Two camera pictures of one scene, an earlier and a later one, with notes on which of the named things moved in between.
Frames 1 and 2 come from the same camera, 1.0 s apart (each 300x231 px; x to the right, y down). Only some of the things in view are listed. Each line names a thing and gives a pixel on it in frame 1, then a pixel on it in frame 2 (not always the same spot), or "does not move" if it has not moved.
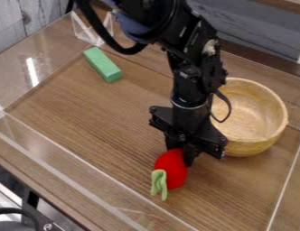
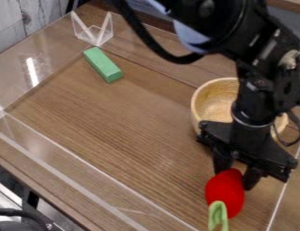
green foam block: (103, 65) does not move
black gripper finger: (190, 152) to (252, 176)
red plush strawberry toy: (169, 173) to (225, 195)
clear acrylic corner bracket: (86, 32) does not move
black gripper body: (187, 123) to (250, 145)
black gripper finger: (174, 143) to (221, 161)
